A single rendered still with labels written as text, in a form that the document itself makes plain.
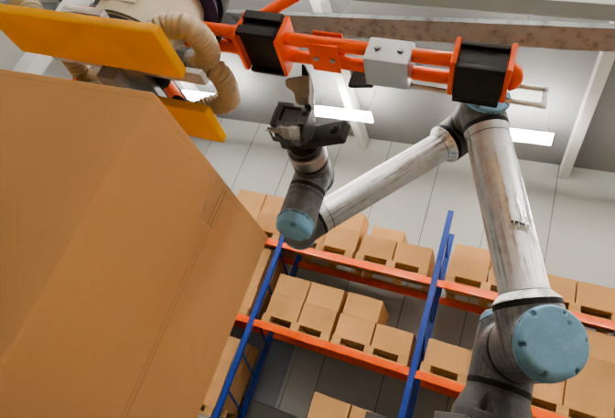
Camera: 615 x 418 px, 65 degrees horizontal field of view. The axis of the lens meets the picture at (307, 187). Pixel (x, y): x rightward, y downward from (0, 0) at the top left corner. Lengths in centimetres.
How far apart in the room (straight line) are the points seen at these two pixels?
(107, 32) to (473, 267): 760
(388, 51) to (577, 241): 921
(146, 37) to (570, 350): 97
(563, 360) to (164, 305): 81
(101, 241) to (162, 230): 9
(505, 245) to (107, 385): 89
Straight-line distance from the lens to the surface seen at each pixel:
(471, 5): 327
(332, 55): 80
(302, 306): 830
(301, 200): 114
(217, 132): 92
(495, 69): 74
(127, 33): 77
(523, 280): 118
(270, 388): 950
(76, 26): 84
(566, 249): 978
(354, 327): 798
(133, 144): 51
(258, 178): 1114
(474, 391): 130
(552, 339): 114
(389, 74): 77
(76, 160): 53
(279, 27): 82
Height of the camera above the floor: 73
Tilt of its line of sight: 22 degrees up
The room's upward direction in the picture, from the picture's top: 20 degrees clockwise
